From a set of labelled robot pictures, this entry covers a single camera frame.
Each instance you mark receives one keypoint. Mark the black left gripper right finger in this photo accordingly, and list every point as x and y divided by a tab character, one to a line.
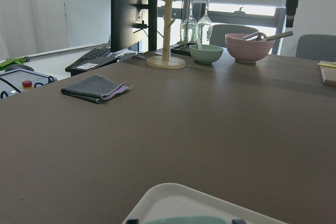
237	221

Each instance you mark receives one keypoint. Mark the cream rabbit tray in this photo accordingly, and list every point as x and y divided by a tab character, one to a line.
176	203

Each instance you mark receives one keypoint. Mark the pink bowl with ice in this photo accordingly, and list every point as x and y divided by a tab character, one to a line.
245	50

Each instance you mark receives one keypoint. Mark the metal scoop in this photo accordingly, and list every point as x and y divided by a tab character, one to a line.
259	36

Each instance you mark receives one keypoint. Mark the wooden cutting board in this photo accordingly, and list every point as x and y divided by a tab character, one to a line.
328	75

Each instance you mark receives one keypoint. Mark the black keyboard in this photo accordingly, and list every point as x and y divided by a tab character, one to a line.
94	59

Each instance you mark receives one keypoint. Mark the black computer monitor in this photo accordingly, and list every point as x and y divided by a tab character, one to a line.
129	18

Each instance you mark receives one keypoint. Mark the yellow plastic knife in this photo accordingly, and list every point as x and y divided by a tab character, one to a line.
332	65

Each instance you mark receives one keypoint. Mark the folded grey cloth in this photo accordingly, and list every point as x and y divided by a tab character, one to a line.
95	89

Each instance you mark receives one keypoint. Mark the hanging wine glass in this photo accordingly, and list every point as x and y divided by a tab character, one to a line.
205	26
189	26

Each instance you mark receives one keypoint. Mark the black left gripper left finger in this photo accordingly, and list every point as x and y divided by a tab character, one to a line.
132	221

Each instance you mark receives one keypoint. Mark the green bowl with spoon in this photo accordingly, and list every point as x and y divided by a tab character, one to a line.
207	54

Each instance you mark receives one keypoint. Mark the wooden cup stand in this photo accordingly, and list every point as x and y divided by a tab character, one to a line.
165	60

